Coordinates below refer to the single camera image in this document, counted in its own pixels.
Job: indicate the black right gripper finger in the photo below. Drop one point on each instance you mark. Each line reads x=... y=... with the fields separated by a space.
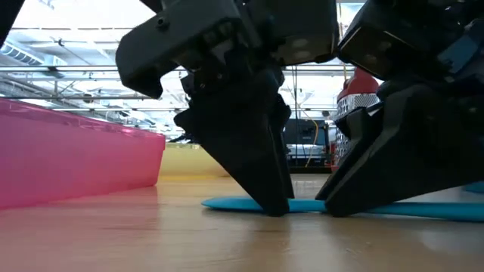
x=363 y=124
x=416 y=151

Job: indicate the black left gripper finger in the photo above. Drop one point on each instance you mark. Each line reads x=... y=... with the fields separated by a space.
x=288 y=151
x=242 y=143

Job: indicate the blue silicone spatula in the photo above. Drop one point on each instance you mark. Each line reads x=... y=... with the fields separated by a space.
x=234 y=204

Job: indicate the yellow translucent plastic tray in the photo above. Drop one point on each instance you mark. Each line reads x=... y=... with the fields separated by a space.
x=181 y=162

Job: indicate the red-pink translucent plastic tray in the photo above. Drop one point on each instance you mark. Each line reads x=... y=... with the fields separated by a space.
x=75 y=158

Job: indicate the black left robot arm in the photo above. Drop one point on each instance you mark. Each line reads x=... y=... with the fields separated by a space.
x=7 y=15

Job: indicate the black background robot arm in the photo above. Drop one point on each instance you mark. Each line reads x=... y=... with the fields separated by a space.
x=181 y=138

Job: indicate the black background screen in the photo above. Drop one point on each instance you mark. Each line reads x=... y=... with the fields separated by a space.
x=302 y=132

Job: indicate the right wrist camera housing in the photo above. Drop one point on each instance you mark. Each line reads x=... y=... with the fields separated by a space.
x=374 y=41

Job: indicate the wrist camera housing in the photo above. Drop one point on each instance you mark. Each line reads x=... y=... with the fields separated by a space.
x=170 y=45
x=374 y=41

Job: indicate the left wrist camera housing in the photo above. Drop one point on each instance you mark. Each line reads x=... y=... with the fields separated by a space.
x=170 y=45

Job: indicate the ribbed silver duct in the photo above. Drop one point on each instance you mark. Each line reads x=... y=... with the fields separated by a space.
x=22 y=53

